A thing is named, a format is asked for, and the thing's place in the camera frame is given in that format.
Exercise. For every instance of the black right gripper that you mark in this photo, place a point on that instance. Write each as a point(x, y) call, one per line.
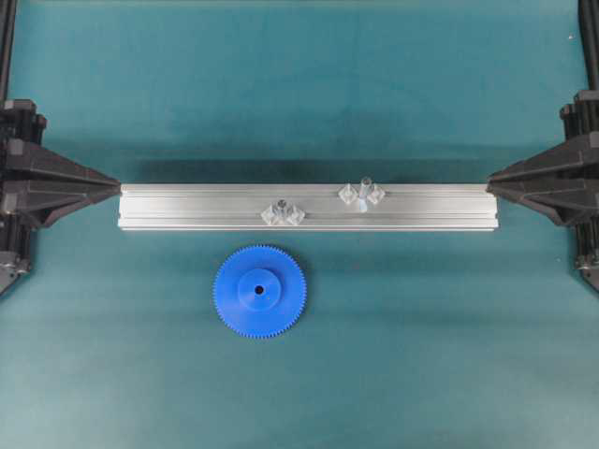
point(578, 118)

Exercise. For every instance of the large blue plastic gear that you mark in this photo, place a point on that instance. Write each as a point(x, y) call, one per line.
point(260, 291)

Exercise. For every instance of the right steel shaft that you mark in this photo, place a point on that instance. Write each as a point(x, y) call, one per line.
point(363, 193)

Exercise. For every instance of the steel shaft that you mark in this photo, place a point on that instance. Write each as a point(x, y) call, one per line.
point(281, 207)
point(363, 193)

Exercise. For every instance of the left steel shaft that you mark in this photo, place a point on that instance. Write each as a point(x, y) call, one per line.
point(281, 207)

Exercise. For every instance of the aluminium extrusion rail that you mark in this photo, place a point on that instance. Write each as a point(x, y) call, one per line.
point(237, 207)

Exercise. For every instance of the black right frame post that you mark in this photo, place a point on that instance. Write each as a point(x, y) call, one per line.
point(588, 28)

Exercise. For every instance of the black frame post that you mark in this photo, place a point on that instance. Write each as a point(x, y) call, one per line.
point(8, 17)
point(588, 28)

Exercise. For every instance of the black left frame post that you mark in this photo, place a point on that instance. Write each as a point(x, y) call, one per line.
point(8, 17)

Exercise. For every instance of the right clear shaft bracket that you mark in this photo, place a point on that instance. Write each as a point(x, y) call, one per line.
point(349, 194)

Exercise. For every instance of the clear shaft bracket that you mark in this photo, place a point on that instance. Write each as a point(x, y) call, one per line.
point(294, 216)
point(349, 194)

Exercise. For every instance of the left clear shaft bracket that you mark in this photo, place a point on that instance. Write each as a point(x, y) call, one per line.
point(294, 216)

